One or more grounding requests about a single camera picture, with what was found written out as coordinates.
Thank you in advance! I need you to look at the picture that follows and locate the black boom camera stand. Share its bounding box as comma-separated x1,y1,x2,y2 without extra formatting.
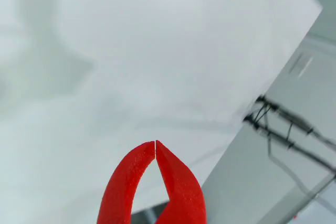
255,93,336,152
243,114,336,173

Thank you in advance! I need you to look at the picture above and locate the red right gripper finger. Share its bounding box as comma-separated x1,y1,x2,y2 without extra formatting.
155,140,207,224

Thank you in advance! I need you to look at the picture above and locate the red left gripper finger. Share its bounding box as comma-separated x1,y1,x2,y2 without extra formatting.
96,141,156,224

